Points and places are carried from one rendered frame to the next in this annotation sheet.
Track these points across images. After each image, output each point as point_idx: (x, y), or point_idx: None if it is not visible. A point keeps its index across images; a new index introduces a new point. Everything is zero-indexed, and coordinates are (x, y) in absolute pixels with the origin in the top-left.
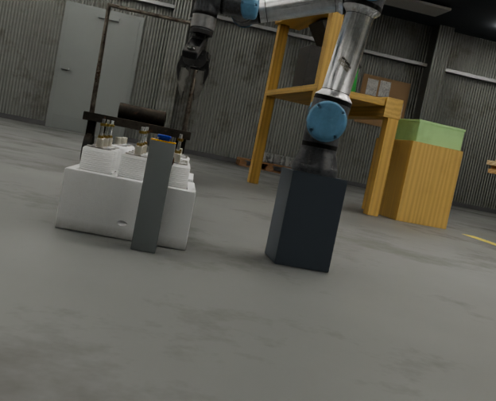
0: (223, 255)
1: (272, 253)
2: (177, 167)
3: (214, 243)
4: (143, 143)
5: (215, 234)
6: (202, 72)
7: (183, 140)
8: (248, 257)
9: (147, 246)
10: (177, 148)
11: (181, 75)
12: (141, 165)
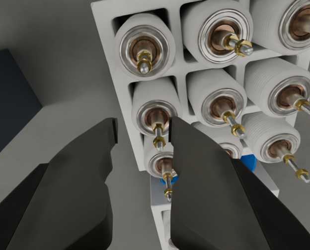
0: (66, 33)
1: (16, 72)
2: (132, 18)
3: (98, 97)
4: (226, 114)
5: (114, 155)
6: (29, 240)
7: (164, 191)
8: (42, 54)
9: None
10: (145, 57)
11: (222, 182)
12: (203, 6)
